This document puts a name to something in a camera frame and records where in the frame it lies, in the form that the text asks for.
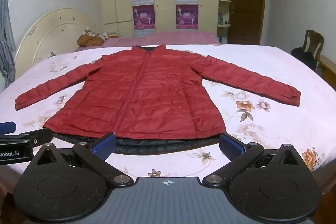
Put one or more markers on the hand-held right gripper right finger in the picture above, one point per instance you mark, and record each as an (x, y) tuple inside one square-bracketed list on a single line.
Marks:
[(231, 148)]

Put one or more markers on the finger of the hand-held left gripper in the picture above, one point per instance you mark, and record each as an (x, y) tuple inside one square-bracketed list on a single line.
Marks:
[(39, 136), (7, 127)]

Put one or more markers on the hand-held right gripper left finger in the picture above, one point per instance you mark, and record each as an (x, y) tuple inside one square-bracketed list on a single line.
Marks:
[(103, 147)]

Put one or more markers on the red down jacket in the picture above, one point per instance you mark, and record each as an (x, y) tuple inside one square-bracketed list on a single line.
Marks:
[(147, 98)]

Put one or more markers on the floral white bed sheet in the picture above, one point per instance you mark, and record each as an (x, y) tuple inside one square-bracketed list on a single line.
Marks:
[(262, 74)]

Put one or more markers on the grey curtain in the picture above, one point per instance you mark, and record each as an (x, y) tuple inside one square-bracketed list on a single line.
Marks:
[(5, 29)]

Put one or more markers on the cream round headboard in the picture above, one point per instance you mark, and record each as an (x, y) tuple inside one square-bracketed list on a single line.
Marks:
[(52, 35)]

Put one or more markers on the black bag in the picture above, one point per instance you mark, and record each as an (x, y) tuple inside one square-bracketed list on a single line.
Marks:
[(303, 57)]

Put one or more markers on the wooden side cabinet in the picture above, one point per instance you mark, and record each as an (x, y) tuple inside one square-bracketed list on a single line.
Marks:
[(326, 67)]

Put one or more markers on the wooden chair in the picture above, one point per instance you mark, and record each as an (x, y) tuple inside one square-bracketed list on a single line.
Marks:
[(313, 41)]

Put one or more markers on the cream corner shelf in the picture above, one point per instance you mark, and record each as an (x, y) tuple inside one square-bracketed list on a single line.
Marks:
[(224, 3)]

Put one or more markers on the brown wooden door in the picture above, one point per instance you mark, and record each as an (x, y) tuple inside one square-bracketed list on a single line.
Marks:
[(248, 3)]

